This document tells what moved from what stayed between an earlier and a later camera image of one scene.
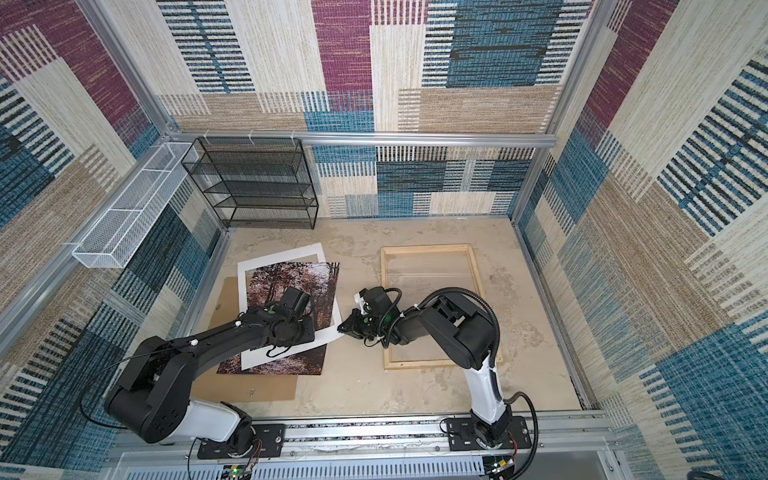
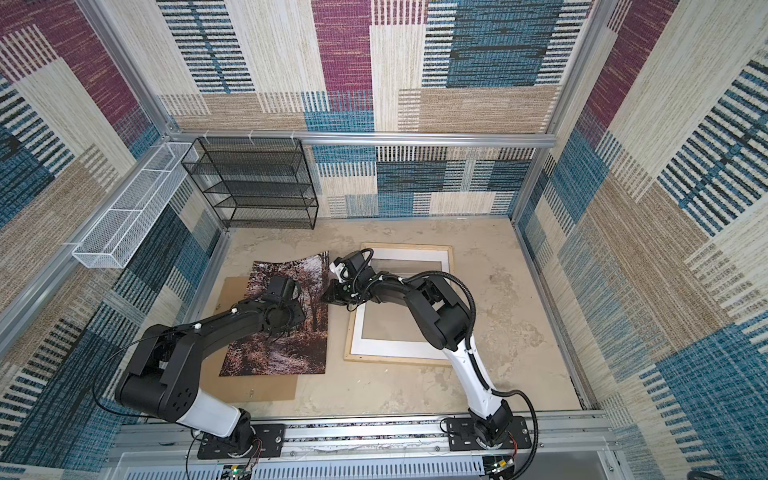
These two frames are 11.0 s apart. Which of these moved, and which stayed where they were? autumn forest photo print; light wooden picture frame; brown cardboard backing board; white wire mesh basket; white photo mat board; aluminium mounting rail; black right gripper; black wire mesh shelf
Moved: black right gripper; white photo mat board; light wooden picture frame
Stayed: aluminium mounting rail; black wire mesh shelf; white wire mesh basket; autumn forest photo print; brown cardboard backing board
